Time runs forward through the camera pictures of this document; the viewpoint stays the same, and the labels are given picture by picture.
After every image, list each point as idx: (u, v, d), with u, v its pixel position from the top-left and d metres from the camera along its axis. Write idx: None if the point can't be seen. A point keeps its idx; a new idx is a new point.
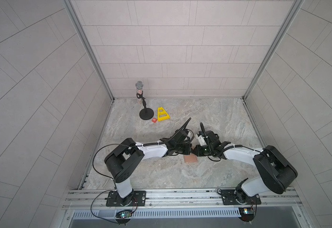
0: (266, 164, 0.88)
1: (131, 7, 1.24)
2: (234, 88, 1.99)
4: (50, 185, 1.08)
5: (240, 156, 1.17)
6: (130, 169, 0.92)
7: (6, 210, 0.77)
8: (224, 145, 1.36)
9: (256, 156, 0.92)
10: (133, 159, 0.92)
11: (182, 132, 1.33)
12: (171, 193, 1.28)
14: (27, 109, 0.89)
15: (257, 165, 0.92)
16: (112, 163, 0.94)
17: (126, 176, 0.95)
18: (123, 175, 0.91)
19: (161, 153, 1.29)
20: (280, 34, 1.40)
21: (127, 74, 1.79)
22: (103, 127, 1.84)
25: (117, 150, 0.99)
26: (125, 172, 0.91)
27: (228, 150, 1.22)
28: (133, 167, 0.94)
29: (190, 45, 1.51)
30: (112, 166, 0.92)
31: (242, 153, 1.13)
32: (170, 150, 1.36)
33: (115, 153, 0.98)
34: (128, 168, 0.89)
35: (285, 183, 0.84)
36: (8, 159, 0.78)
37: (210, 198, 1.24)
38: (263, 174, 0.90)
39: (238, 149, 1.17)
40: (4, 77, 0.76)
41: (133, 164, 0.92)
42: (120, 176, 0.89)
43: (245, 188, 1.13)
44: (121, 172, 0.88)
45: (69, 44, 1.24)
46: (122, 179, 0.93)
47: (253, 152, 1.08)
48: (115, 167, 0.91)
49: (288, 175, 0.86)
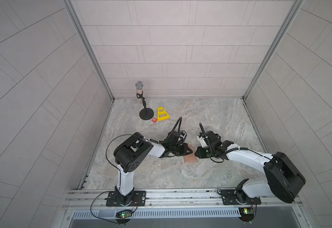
0: (278, 174, 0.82)
1: (131, 7, 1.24)
2: (234, 88, 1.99)
4: (50, 185, 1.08)
5: (245, 159, 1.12)
6: (140, 158, 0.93)
7: (6, 210, 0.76)
8: (227, 144, 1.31)
9: (266, 165, 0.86)
10: (146, 148, 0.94)
11: (174, 134, 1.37)
12: (171, 193, 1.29)
14: (27, 109, 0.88)
15: (266, 174, 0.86)
16: (123, 153, 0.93)
17: (135, 166, 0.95)
18: (133, 165, 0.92)
19: (160, 152, 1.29)
20: (280, 34, 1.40)
21: (127, 74, 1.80)
22: (103, 127, 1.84)
25: (128, 141, 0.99)
26: (136, 162, 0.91)
27: (233, 153, 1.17)
28: (142, 157, 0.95)
29: (190, 45, 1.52)
30: (123, 156, 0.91)
31: (249, 157, 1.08)
32: (165, 152, 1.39)
33: (126, 144, 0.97)
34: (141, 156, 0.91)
35: (295, 193, 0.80)
36: (8, 159, 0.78)
37: (210, 198, 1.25)
38: (272, 182, 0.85)
39: (245, 153, 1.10)
40: (5, 77, 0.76)
41: (143, 154, 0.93)
42: (130, 166, 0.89)
43: (247, 189, 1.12)
44: (132, 160, 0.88)
45: (69, 44, 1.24)
46: (131, 169, 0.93)
47: (262, 158, 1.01)
48: (126, 157, 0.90)
49: (297, 184, 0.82)
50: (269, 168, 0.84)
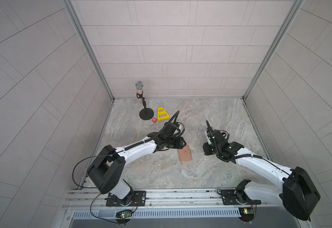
0: (300, 194, 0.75)
1: (131, 7, 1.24)
2: (234, 88, 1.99)
4: (51, 185, 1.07)
5: (257, 167, 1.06)
6: (113, 179, 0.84)
7: (5, 211, 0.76)
8: (235, 146, 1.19)
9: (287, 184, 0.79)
10: (113, 168, 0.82)
11: (172, 125, 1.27)
12: (172, 193, 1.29)
14: (27, 109, 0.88)
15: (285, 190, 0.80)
16: (94, 175, 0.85)
17: (114, 185, 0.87)
18: (109, 186, 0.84)
19: (150, 149, 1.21)
20: (280, 34, 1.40)
21: (127, 74, 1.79)
22: (103, 127, 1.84)
25: (97, 161, 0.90)
26: (110, 183, 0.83)
27: (245, 159, 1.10)
28: (117, 176, 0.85)
29: (190, 45, 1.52)
30: (95, 180, 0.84)
31: (264, 167, 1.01)
32: (160, 144, 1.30)
33: (96, 165, 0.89)
34: (110, 178, 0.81)
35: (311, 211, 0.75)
36: (8, 159, 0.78)
37: (210, 198, 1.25)
38: (288, 199, 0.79)
39: (259, 163, 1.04)
40: (5, 77, 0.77)
41: (115, 173, 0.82)
42: (104, 188, 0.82)
43: (248, 192, 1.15)
44: (103, 184, 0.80)
45: (69, 44, 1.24)
46: (108, 190, 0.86)
47: (281, 173, 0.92)
48: (98, 181, 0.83)
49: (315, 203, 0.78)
50: (289, 186, 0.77)
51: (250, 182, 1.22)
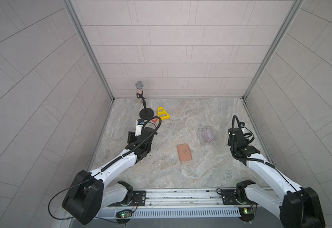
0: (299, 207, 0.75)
1: (131, 7, 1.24)
2: (234, 88, 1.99)
4: (51, 185, 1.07)
5: (266, 175, 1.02)
6: (94, 204, 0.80)
7: (5, 210, 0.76)
8: (250, 149, 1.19)
9: (288, 194, 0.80)
10: (92, 194, 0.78)
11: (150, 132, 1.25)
12: (172, 193, 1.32)
14: (27, 109, 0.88)
15: (286, 203, 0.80)
16: (71, 205, 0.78)
17: (95, 211, 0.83)
18: (90, 213, 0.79)
19: (130, 163, 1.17)
20: (280, 34, 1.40)
21: (127, 74, 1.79)
22: (103, 127, 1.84)
25: (71, 191, 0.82)
26: (91, 210, 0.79)
27: (255, 164, 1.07)
28: (97, 201, 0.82)
29: (190, 44, 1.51)
30: (72, 212, 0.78)
31: (272, 176, 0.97)
32: (141, 153, 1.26)
33: (71, 195, 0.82)
34: (89, 205, 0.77)
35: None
36: (8, 159, 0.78)
37: (210, 198, 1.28)
38: (288, 213, 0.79)
39: (270, 170, 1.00)
40: (5, 77, 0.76)
41: (94, 198, 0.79)
42: (85, 218, 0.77)
43: (248, 193, 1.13)
44: (83, 214, 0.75)
45: (69, 44, 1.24)
46: (89, 218, 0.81)
47: (287, 185, 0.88)
48: (76, 212, 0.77)
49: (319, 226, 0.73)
50: (290, 199, 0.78)
51: (254, 184, 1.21)
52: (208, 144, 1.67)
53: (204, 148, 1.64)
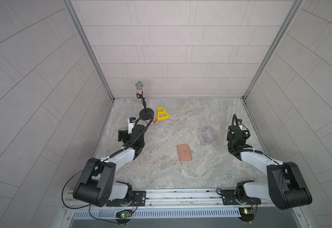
0: (278, 177, 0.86)
1: (131, 7, 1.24)
2: (234, 88, 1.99)
4: (51, 185, 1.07)
5: (254, 160, 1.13)
6: (108, 185, 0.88)
7: (5, 210, 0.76)
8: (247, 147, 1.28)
9: (271, 166, 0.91)
10: (106, 174, 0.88)
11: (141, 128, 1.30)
12: (172, 193, 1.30)
14: (27, 109, 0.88)
15: (269, 175, 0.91)
16: (87, 190, 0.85)
17: (109, 194, 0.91)
18: (105, 195, 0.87)
19: (131, 156, 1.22)
20: (280, 34, 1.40)
21: (127, 74, 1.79)
22: (103, 127, 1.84)
25: (83, 177, 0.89)
26: (105, 191, 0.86)
27: (246, 153, 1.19)
28: (110, 183, 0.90)
29: (190, 45, 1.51)
30: (87, 196, 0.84)
31: (258, 158, 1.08)
32: (137, 150, 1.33)
33: (84, 181, 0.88)
34: (106, 184, 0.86)
35: (293, 203, 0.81)
36: (8, 159, 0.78)
37: (210, 198, 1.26)
38: (271, 185, 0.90)
39: (257, 155, 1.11)
40: (5, 77, 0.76)
41: (108, 178, 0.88)
42: (101, 199, 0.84)
43: (247, 188, 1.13)
44: (100, 194, 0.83)
45: (69, 44, 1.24)
46: (103, 201, 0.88)
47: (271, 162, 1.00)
48: (92, 194, 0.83)
49: (299, 196, 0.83)
50: (272, 169, 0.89)
51: (254, 182, 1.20)
52: (208, 144, 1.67)
53: (204, 148, 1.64)
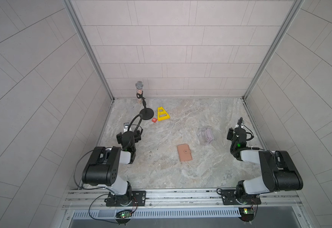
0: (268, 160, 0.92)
1: (131, 7, 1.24)
2: (234, 88, 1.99)
4: (51, 185, 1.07)
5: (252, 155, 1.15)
6: (115, 166, 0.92)
7: (6, 210, 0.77)
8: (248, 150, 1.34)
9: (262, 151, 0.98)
10: (114, 154, 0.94)
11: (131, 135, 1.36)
12: (172, 193, 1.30)
14: (27, 109, 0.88)
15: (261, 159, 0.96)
16: (95, 169, 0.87)
17: (115, 176, 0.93)
18: (113, 175, 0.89)
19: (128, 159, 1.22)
20: (280, 34, 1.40)
21: (127, 74, 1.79)
22: (103, 127, 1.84)
25: (91, 161, 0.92)
26: (114, 171, 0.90)
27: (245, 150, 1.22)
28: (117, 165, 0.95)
29: (190, 45, 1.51)
30: (96, 174, 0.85)
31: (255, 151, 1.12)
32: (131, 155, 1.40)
33: (92, 163, 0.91)
34: (115, 163, 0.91)
35: (282, 183, 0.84)
36: (8, 159, 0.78)
37: (210, 198, 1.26)
38: (263, 169, 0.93)
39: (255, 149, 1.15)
40: (5, 77, 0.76)
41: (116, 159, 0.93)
42: (111, 176, 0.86)
43: (247, 185, 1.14)
44: (110, 169, 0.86)
45: (69, 44, 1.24)
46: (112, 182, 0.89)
47: None
48: (101, 173, 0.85)
49: (289, 178, 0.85)
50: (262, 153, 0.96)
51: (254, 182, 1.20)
52: (208, 144, 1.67)
53: (204, 148, 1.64)
